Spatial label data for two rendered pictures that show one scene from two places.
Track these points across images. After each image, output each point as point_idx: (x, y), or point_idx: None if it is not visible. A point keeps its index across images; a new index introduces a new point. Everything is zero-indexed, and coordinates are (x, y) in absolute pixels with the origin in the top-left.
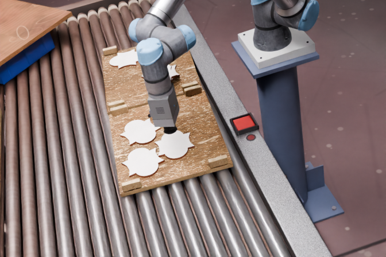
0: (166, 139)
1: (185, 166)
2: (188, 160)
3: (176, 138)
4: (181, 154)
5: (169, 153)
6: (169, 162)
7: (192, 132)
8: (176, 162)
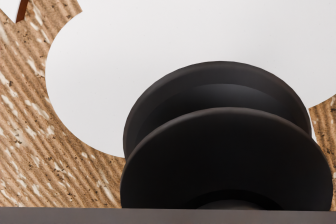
0: None
1: (14, 156)
2: (67, 163)
3: (264, 64)
4: (88, 131)
5: (90, 51)
6: (23, 52)
7: (330, 148)
8: (34, 101)
